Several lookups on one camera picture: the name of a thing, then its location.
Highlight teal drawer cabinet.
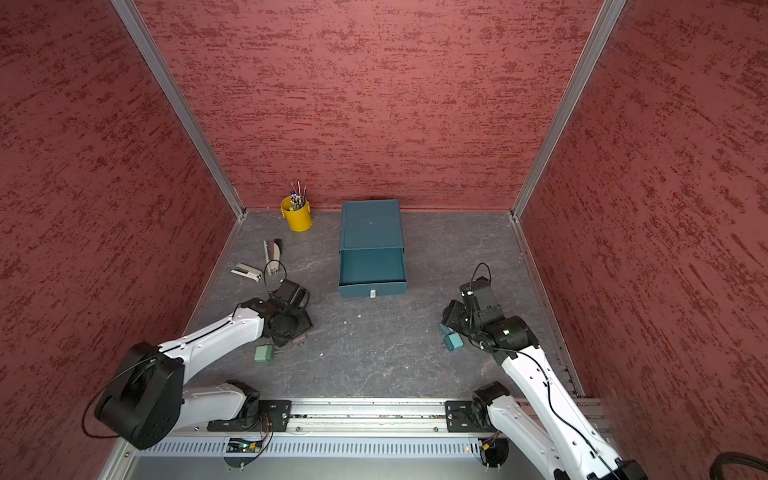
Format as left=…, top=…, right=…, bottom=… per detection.
left=338, top=199, right=408, bottom=298

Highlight pink plug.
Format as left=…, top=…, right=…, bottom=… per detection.
left=292, top=333, right=308, bottom=347

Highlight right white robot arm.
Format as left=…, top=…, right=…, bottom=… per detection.
left=442, top=299, right=648, bottom=479

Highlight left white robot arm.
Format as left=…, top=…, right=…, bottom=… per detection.
left=87, top=296, right=312, bottom=450

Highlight green plug lower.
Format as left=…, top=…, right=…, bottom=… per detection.
left=254, top=345, right=275, bottom=364

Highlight white stapler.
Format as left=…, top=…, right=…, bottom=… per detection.
left=230, top=263, right=263, bottom=282

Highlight dark stapler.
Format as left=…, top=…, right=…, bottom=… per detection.
left=263, top=238, right=282, bottom=275

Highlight yellow pen bucket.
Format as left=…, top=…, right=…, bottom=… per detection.
left=280, top=197, right=313, bottom=232

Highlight pens in bucket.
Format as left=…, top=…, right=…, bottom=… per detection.
left=290, top=181, right=307, bottom=211

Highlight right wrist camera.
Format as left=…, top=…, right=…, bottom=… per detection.
left=460, top=276, right=505, bottom=330

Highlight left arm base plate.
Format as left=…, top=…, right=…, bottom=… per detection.
left=207, top=399, right=293, bottom=433

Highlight aluminium front rail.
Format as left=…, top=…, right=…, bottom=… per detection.
left=122, top=395, right=613, bottom=439

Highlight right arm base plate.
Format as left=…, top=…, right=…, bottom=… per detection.
left=444, top=400, right=496, bottom=435

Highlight black corrugated hose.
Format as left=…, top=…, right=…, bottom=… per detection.
left=709, top=451, right=768, bottom=480

